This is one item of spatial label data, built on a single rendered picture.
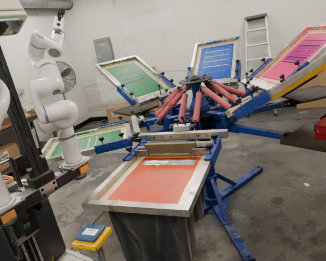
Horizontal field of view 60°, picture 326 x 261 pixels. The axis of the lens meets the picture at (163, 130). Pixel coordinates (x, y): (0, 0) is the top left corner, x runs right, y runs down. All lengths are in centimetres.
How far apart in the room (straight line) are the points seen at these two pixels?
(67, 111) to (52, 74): 17
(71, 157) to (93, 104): 564
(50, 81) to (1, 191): 53
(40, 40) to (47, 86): 26
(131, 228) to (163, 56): 488
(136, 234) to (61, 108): 79
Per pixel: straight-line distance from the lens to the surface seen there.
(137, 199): 151
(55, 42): 149
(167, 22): 605
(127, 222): 162
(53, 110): 132
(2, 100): 137
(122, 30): 648
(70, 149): 164
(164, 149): 187
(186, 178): 161
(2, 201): 147
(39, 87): 130
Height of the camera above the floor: 173
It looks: 18 degrees down
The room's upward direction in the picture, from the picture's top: 11 degrees counter-clockwise
